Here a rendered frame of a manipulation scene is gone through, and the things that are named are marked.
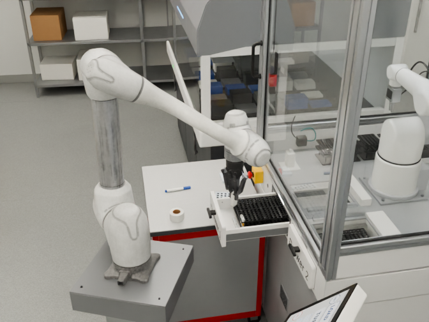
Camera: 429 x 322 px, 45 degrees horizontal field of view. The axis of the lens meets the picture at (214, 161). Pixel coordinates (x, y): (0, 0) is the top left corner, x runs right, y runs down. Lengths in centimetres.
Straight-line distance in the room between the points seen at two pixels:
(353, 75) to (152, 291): 108
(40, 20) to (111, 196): 401
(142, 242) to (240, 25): 135
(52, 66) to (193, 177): 356
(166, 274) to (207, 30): 133
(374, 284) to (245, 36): 147
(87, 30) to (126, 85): 408
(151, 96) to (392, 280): 113
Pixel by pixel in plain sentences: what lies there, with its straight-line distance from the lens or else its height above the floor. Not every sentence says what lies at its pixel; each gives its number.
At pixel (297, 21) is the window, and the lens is 206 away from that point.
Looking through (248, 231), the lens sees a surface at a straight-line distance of 228.
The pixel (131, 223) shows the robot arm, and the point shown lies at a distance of 197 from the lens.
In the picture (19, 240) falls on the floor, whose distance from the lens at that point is 388.
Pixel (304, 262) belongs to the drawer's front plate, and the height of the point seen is 89.
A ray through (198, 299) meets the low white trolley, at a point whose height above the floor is 28.
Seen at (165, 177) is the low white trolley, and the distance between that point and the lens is 288.
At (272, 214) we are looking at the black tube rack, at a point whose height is 90.
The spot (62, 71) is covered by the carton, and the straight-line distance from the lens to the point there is 614.
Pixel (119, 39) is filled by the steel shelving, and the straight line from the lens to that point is 584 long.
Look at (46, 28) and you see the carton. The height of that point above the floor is 75.
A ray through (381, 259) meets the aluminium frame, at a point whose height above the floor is 101.
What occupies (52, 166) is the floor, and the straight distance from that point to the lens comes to 469.
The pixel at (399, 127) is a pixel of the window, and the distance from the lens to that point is 174.
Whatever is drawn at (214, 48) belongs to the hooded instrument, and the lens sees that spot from 285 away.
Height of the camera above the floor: 226
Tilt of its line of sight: 30 degrees down
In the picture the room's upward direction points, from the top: straight up
